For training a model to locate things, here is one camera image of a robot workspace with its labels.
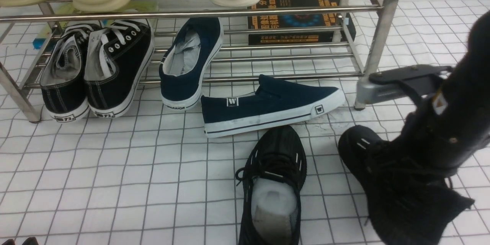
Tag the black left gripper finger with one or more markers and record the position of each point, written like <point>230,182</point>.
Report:
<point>9,242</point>

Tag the black canvas sneaker left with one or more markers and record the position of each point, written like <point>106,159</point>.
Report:
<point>62,82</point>

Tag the black canvas sneaker right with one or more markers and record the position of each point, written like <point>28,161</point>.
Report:
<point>117,56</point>

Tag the black canvas sneaker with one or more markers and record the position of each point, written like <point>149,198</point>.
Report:
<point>117,56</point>
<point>62,82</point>

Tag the black mesh sneaker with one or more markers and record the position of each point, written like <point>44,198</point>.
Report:
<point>272,179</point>
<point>408,203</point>

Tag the blue yellow packet behind rack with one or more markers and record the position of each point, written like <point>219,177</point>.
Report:
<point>40,42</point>

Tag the silver metal shoe rack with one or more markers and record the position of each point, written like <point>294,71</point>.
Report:
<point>385,10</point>

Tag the navy slip-on shoe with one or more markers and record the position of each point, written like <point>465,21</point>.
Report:
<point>276,102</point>
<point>183,66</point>

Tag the black orange printed box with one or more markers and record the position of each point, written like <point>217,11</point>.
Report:
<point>283,24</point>

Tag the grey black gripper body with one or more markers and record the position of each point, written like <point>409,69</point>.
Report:
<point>414,81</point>

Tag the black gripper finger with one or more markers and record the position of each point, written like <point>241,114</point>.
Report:
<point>31,241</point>

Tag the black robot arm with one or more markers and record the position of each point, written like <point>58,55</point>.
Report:
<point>153,177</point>

